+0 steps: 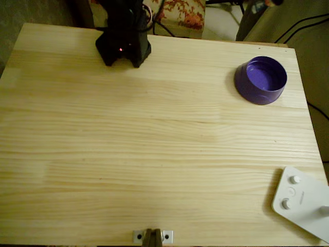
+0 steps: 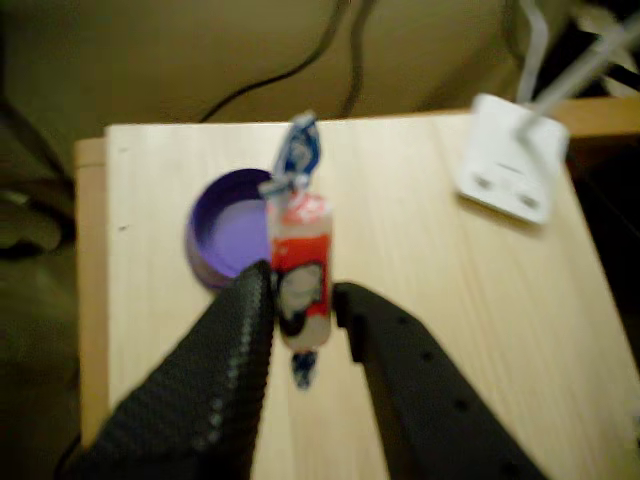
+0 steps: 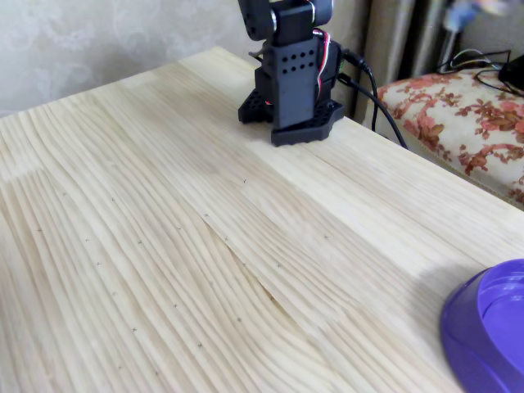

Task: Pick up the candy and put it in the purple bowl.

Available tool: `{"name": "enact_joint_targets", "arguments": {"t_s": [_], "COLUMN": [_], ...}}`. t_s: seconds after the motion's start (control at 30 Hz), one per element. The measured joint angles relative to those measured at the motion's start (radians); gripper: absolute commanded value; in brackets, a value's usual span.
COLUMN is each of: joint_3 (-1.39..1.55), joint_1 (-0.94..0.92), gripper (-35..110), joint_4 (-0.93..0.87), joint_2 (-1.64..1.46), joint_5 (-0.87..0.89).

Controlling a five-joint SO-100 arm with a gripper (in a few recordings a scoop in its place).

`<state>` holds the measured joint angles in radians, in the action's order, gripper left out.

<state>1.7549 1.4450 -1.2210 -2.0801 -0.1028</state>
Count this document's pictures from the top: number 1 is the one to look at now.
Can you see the purple plastic bowl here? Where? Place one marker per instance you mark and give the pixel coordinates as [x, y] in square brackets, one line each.
[246, 90]

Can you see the black stand legs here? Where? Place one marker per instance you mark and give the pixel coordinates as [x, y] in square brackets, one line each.
[241, 9]

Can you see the floral upholstered sofa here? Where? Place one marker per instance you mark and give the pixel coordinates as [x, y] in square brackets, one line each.
[185, 15]

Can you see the white lamp base with knobs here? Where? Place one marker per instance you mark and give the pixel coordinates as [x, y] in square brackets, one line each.
[303, 200]

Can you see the silver metal bracket plate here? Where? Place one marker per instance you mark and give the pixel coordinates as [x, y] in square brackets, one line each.
[167, 236]

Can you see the dark clamp post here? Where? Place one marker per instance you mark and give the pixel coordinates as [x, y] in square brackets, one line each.
[153, 238]

